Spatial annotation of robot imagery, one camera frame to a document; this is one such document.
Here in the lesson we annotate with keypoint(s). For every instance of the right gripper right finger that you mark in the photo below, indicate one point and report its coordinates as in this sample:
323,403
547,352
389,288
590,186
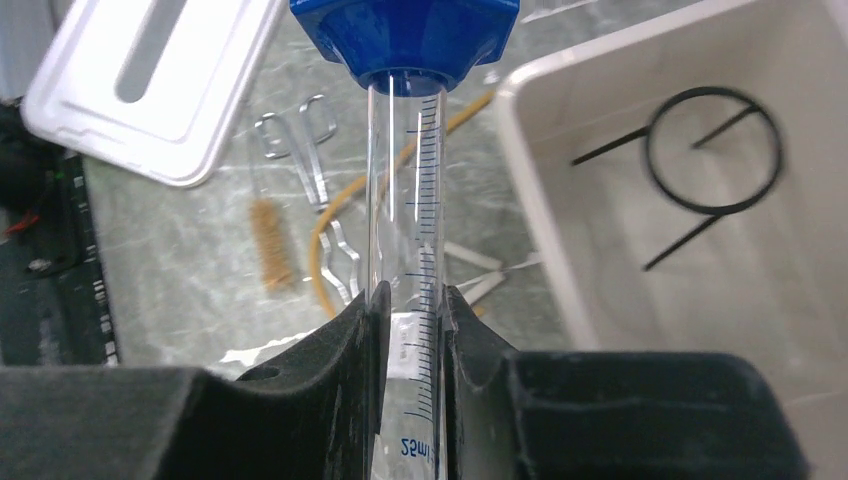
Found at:
514,414

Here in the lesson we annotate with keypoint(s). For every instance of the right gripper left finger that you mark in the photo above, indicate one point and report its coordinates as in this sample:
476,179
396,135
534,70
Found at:
311,412

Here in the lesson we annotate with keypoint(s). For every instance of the metal crucible tongs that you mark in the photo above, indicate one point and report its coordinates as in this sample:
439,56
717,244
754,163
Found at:
277,139

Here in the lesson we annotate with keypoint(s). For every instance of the beige plastic bin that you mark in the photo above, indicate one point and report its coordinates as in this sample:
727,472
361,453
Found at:
768,284

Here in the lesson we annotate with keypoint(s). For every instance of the black metal tripod stand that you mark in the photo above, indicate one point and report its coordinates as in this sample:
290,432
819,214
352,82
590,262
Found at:
712,151

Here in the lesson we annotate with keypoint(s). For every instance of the white clay triangle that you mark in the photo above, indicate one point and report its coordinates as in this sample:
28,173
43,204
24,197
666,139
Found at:
495,271

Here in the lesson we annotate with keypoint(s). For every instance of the brown test tube brush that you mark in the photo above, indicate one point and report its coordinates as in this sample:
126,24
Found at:
276,272

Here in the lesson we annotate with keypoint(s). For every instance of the white bin lid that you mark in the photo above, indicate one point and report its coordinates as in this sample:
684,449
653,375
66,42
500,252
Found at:
153,87

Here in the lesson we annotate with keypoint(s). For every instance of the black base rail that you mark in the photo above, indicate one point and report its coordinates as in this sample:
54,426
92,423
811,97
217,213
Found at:
55,306

